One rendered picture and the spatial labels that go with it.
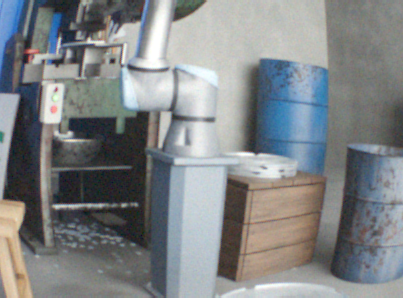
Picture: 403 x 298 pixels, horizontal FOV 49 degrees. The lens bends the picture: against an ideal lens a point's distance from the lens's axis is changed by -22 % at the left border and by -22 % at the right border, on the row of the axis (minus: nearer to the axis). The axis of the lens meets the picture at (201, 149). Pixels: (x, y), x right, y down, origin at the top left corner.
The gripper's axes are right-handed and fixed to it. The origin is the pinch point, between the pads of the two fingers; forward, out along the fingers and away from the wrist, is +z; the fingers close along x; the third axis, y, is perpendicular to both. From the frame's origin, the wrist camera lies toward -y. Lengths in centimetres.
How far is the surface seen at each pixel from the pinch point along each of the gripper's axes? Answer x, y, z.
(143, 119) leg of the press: -12.2, 21.3, 27.5
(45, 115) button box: -17.3, -27.9, 22.2
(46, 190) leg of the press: -24, -24, 49
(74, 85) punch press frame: -3.8, -10.6, 17.5
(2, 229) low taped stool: -81, -68, 15
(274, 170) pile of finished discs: -59, 42, 19
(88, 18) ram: 19.3, -2.6, -3.4
